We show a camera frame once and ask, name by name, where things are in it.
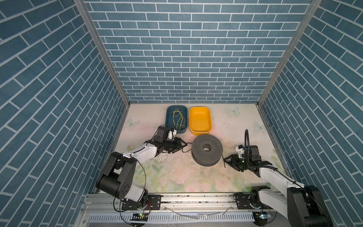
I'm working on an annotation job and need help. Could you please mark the yellow thin cable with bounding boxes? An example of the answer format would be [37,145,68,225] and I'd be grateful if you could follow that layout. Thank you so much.
[172,108,187,131]

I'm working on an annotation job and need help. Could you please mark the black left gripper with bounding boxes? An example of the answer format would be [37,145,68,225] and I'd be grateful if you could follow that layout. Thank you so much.
[162,137,188,153]

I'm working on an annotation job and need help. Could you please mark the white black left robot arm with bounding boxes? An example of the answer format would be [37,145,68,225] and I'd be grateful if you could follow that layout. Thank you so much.
[95,125,188,209]

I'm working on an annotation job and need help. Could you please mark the aluminium corner post left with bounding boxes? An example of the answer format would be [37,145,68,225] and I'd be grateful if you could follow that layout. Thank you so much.
[74,0,130,108]

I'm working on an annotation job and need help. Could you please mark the aluminium front rail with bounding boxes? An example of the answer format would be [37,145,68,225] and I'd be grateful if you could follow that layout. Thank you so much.
[73,192,324,227]

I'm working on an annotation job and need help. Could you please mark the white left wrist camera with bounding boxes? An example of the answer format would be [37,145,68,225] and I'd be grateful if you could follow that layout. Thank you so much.
[166,128,177,141]

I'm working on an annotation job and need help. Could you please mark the dark grey perforated spool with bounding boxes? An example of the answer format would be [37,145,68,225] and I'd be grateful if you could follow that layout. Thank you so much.
[192,134,223,167]

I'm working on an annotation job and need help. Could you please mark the aluminium corner post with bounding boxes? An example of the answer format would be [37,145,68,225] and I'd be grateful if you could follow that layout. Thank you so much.
[256,0,322,108]
[74,0,130,108]

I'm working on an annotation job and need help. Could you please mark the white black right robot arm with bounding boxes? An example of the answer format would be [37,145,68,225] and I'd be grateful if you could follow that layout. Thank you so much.
[224,130,333,227]

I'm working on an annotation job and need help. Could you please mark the dark teal plastic bin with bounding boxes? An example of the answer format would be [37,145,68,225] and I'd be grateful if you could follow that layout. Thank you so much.
[165,105,188,134]

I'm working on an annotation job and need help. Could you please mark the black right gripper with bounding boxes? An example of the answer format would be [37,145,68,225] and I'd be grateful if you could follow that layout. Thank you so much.
[223,153,251,172]

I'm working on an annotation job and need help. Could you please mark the yellow plastic bin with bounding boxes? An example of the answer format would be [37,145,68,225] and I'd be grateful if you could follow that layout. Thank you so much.
[189,107,213,136]

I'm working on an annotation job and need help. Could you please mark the aluminium corner post right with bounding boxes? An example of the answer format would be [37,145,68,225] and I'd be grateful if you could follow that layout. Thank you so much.
[256,0,322,108]

